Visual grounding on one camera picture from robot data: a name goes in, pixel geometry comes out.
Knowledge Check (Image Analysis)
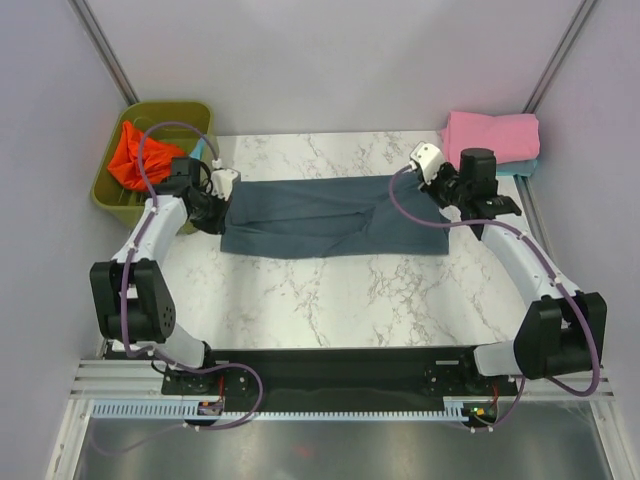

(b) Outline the grey-blue t shirt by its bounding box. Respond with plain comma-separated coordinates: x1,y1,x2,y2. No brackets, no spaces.
220,175,449,260

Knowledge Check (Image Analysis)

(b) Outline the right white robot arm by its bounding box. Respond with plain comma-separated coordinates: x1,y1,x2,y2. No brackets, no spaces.
410,143,607,395

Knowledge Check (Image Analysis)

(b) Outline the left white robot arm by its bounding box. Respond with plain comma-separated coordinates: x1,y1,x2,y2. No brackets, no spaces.
89,157,240,393

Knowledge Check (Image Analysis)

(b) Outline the light blue cloth in bin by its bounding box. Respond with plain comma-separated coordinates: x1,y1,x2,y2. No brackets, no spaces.
190,138,207,159

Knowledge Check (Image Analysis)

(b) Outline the folded teal t shirt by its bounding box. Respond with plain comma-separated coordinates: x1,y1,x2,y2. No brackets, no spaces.
496,159,538,178

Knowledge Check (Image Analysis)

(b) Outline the folded pink t shirt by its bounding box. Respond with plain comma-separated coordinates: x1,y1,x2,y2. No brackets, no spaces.
440,111,540,166

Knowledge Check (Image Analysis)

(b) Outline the orange t shirt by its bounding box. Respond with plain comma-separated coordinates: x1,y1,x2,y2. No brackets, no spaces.
107,120,186,192

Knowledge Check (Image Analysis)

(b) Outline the olive green plastic bin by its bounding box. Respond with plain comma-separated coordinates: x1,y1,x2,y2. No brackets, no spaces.
91,100,219,229

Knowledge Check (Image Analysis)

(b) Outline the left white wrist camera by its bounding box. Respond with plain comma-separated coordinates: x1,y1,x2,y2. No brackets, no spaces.
209,160,241,201

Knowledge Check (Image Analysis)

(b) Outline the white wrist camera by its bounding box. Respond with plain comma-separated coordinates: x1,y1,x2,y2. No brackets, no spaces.
409,142,446,184
209,160,241,201

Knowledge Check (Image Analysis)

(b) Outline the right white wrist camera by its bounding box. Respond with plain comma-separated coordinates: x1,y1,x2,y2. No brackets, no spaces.
409,142,446,184

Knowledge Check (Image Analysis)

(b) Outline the right corner aluminium post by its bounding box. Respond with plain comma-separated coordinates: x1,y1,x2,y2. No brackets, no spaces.
522,0,600,114

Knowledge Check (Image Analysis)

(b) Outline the corner aluminium post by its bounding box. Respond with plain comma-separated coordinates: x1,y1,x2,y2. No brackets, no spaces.
68,0,140,106
522,0,600,114

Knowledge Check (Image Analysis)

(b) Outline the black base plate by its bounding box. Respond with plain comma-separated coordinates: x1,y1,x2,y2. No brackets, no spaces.
162,347,517,411

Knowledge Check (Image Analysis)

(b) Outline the aluminium rail frame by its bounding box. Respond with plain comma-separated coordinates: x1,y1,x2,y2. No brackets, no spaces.
69,174,616,401

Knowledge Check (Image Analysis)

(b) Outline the slotted cable duct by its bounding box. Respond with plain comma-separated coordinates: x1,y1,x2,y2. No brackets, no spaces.
91,398,496,421

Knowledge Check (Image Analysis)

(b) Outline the left corner aluminium post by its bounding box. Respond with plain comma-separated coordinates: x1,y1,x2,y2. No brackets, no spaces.
68,0,140,106

